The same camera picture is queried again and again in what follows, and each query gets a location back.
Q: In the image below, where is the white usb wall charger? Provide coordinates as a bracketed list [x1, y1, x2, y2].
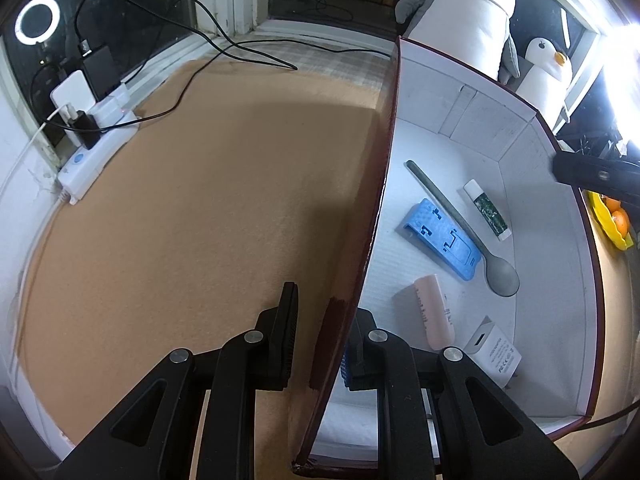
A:
[464, 316, 522, 389]

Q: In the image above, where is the pink white bottle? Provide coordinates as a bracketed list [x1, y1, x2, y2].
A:
[413, 274, 454, 351]

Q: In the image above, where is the green white tube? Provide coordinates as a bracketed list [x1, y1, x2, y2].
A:
[463, 179, 512, 242]

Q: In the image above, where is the grey metal spoon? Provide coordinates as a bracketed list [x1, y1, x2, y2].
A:
[406, 159, 521, 297]

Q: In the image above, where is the red box white interior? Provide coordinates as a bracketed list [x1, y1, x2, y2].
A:
[293, 40, 604, 476]

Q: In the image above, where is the blue phone stand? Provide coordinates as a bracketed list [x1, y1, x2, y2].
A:
[402, 198, 482, 282]

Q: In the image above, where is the orange top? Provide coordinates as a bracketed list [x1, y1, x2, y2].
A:
[604, 196, 622, 212]

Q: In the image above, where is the orange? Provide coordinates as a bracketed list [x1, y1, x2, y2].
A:
[604, 196, 622, 212]
[611, 208, 629, 238]

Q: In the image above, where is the yellow fruit bowl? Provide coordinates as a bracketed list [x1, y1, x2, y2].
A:
[587, 191, 634, 252]

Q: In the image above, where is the orange front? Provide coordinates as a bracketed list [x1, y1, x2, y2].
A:
[611, 208, 629, 238]

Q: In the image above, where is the small plush penguin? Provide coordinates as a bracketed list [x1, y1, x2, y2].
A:
[515, 37, 573, 129]

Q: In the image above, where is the large plush penguin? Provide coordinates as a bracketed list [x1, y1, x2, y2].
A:
[395, 0, 521, 84]

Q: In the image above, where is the white power strip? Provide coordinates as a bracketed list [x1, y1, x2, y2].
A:
[58, 110, 138, 205]

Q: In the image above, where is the black plug on strip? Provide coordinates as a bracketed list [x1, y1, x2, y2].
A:
[68, 108, 102, 151]

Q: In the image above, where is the white charger on strip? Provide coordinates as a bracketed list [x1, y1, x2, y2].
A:
[50, 70, 96, 112]

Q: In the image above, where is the black power adapter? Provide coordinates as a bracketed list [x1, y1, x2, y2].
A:
[82, 44, 120, 101]

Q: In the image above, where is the ring light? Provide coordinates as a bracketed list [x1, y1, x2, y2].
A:
[601, 22, 639, 146]

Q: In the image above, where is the black cable on floor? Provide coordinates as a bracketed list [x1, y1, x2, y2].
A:
[29, 0, 396, 137]

